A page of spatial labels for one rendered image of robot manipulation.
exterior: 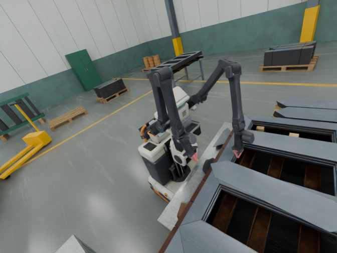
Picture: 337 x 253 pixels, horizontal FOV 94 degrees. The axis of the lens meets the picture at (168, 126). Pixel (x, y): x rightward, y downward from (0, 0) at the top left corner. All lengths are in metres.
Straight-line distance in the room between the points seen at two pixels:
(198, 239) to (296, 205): 0.54
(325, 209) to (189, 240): 0.69
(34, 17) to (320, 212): 10.68
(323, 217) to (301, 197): 0.11
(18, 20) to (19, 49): 1.18
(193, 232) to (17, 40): 10.04
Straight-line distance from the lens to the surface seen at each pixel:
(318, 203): 1.17
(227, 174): 1.19
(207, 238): 1.00
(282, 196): 1.14
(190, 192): 1.35
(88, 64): 10.00
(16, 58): 10.17
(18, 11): 10.49
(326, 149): 1.48
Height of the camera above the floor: 1.80
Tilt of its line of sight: 31 degrees down
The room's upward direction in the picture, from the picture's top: 18 degrees counter-clockwise
